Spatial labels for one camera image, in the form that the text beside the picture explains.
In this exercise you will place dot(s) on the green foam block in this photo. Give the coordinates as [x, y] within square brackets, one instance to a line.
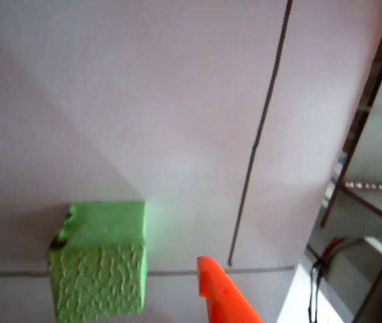
[100, 269]

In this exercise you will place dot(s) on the white paper sheet with lines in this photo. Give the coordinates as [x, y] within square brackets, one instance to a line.
[144, 101]

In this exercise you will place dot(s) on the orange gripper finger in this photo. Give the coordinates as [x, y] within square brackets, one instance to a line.
[221, 296]

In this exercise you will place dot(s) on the brown wooden frame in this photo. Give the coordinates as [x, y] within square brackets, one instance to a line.
[362, 134]

